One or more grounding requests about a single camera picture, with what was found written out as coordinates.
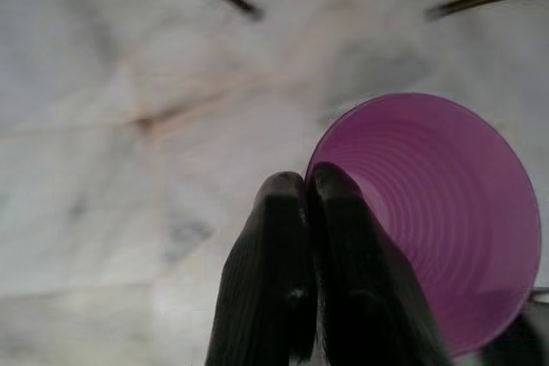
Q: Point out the purple plastic cup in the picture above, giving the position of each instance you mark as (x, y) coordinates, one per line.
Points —
(454, 211)

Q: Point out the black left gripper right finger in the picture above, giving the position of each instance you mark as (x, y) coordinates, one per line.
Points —
(364, 289)

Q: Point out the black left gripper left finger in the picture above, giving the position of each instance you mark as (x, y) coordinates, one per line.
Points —
(266, 276)

